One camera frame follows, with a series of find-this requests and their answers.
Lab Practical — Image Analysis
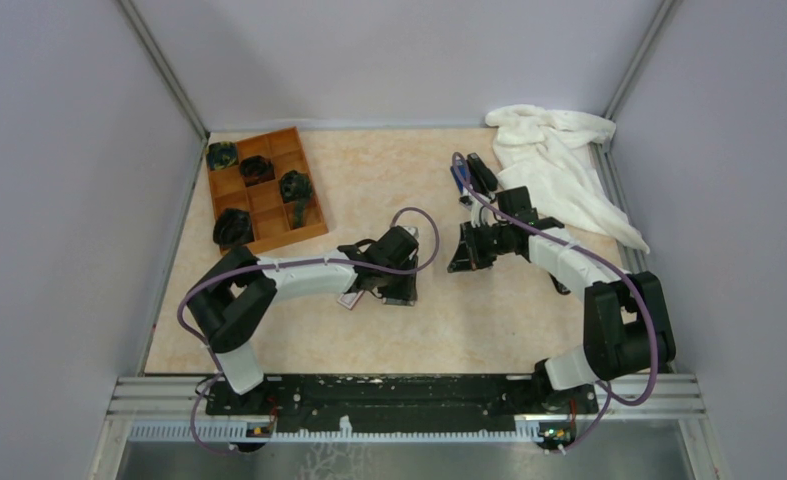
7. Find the orange wooden divided tray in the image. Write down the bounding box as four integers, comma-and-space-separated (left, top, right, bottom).
206, 127, 329, 254

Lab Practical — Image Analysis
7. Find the blue stapler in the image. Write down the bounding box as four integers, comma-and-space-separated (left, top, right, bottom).
450, 160, 473, 197

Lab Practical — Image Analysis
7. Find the aluminium frame rail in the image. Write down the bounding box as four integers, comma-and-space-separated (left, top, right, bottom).
90, 373, 727, 479

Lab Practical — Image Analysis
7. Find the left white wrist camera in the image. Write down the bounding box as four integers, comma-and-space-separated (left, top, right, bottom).
403, 226, 419, 240

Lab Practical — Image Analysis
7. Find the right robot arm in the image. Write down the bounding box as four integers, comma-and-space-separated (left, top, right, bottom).
447, 187, 676, 412

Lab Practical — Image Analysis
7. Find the white towel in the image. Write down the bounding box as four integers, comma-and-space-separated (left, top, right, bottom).
484, 104, 650, 254

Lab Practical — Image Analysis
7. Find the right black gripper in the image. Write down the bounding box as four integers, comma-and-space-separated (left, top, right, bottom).
448, 219, 513, 273

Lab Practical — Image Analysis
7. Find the red white staple box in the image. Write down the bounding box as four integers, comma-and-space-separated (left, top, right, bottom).
337, 291, 364, 310

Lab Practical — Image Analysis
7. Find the dark rolled tie front left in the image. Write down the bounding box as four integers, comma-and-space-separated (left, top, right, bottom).
205, 141, 239, 171

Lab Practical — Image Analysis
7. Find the dark rolled tie middle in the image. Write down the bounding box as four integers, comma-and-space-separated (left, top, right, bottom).
239, 155, 275, 187

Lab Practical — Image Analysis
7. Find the black stapler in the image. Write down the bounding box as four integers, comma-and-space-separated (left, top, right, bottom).
466, 153, 499, 195
550, 276, 571, 295

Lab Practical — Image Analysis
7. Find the dark rolled tie front right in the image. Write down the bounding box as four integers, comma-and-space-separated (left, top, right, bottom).
212, 208, 254, 250

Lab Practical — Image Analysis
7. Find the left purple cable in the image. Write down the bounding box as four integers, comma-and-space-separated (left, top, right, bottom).
176, 207, 441, 457

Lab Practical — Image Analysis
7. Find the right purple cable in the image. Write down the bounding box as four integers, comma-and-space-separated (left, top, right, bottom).
451, 152, 661, 455

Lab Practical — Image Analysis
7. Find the dark rolled tie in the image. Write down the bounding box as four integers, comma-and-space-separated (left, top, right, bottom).
239, 155, 275, 187
279, 170, 313, 204
212, 208, 254, 250
205, 141, 239, 171

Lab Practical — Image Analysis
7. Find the dark rolled tie back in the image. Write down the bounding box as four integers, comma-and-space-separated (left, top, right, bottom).
279, 170, 313, 204

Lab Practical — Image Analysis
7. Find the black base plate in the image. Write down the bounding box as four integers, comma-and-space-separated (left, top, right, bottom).
205, 374, 598, 434

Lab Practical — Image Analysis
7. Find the purple cable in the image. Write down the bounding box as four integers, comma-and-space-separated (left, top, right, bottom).
176, 207, 441, 457
451, 152, 661, 455

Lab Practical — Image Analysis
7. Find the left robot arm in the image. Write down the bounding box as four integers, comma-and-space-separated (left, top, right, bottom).
179, 226, 419, 414

